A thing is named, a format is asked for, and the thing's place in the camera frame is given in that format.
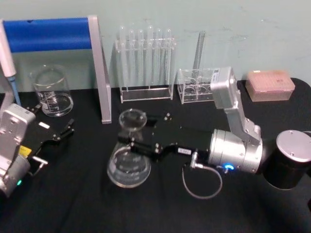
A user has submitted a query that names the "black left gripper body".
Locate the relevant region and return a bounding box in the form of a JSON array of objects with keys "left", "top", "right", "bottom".
[{"left": 19, "top": 113, "right": 62, "bottom": 159}]

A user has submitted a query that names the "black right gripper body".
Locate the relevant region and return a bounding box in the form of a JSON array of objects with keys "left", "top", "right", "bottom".
[{"left": 155, "top": 120, "right": 215, "bottom": 163}]

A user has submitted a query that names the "clear glass conical flask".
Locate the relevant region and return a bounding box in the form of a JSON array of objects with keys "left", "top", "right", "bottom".
[{"left": 106, "top": 109, "right": 151, "bottom": 189}]

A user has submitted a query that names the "clear glass beaker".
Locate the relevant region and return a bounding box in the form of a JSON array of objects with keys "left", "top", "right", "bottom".
[{"left": 30, "top": 64, "right": 74, "bottom": 118}]

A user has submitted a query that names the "tall clear acrylic tube rack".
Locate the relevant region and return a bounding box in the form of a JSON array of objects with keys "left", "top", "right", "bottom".
[{"left": 114, "top": 37, "right": 177, "bottom": 101}]

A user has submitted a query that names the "small clear acrylic rack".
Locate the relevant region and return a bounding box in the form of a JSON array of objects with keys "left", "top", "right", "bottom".
[{"left": 176, "top": 67, "right": 219, "bottom": 104}]

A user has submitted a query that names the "clear glass test tube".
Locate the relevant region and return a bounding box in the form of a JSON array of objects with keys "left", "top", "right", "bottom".
[
  {"left": 147, "top": 25, "right": 154, "bottom": 89},
  {"left": 164, "top": 28, "right": 172, "bottom": 89},
  {"left": 137, "top": 29, "right": 144, "bottom": 89},
  {"left": 128, "top": 29, "right": 135, "bottom": 89},
  {"left": 155, "top": 28, "right": 163, "bottom": 89},
  {"left": 119, "top": 25, "right": 127, "bottom": 89}
]

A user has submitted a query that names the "white pipette with blue tip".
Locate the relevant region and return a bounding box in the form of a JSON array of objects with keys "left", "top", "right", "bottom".
[{"left": 0, "top": 19, "right": 22, "bottom": 107}]

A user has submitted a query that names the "blue and grey pipette stand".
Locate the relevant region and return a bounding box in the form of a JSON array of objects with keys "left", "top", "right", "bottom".
[{"left": 0, "top": 15, "right": 112, "bottom": 124}]

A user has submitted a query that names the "black table cloth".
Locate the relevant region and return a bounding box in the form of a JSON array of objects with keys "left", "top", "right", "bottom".
[{"left": 0, "top": 77, "right": 311, "bottom": 233}]

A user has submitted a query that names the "pink pipette tip box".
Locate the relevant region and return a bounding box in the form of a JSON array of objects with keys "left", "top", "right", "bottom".
[{"left": 244, "top": 69, "right": 296, "bottom": 102}]

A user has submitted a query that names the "left gripper's thin cable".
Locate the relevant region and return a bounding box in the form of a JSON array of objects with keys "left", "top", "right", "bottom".
[{"left": 28, "top": 156, "right": 49, "bottom": 177}]

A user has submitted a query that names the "gripper's thin cable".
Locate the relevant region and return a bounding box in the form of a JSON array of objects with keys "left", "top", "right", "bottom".
[
  {"left": 28, "top": 156, "right": 49, "bottom": 177},
  {"left": 181, "top": 151, "right": 234, "bottom": 200}
]

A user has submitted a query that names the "right gripper's thin cable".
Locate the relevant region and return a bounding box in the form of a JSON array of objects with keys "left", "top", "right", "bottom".
[{"left": 181, "top": 151, "right": 234, "bottom": 200}]

